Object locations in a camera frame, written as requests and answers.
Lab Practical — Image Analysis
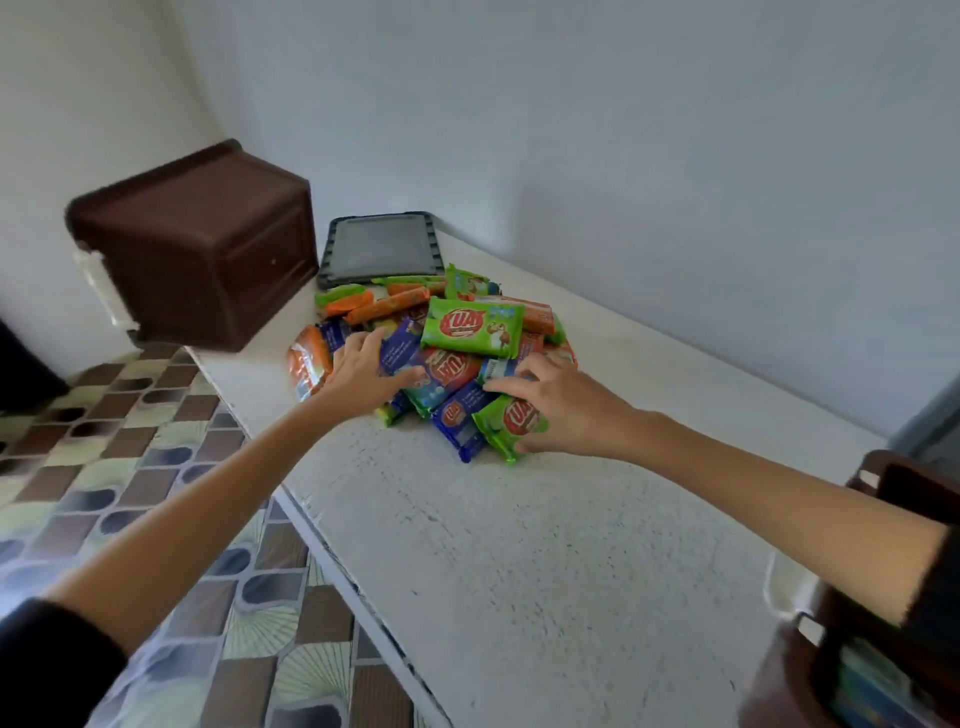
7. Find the person's left hand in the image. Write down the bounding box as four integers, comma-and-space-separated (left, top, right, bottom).
311, 330, 426, 426

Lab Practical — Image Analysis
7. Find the person's right hand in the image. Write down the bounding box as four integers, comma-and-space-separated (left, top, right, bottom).
482, 352, 639, 459

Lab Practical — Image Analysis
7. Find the green snack packet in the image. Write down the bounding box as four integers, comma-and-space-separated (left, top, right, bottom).
471, 394, 550, 464

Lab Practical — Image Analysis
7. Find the person's left forearm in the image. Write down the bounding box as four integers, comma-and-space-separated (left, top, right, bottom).
43, 396, 354, 655

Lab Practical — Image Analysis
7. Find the person's right forearm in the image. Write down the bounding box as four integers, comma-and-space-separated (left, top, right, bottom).
633, 416, 950, 625

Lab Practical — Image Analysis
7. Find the pile of snack packets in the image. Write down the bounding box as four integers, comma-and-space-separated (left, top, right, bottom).
287, 264, 579, 465

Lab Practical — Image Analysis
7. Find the black tablet with rugged case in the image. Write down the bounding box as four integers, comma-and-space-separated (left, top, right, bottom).
316, 211, 446, 291

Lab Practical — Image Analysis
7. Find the brown plastic storage box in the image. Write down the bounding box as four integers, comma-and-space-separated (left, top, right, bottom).
65, 138, 321, 354
738, 450, 960, 728

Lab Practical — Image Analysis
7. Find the white box latch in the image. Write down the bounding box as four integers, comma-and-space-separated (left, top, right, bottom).
763, 551, 828, 625
73, 247, 141, 333

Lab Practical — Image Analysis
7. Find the dark furniture piece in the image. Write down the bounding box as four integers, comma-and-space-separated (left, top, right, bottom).
0, 321, 71, 415

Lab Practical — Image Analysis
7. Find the blue snack packet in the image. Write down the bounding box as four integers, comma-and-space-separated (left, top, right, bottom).
831, 641, 935, 728

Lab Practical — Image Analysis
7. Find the black right sleeve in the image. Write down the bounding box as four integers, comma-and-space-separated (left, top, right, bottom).
902, 525, 960, 661

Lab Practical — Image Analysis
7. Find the black sleeve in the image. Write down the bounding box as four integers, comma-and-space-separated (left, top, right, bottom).
0, 598, 129, 728
902, 525, 960, 661

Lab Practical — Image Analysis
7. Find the black left sleeve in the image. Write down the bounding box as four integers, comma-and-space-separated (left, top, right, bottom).
0, 598, 129, 728

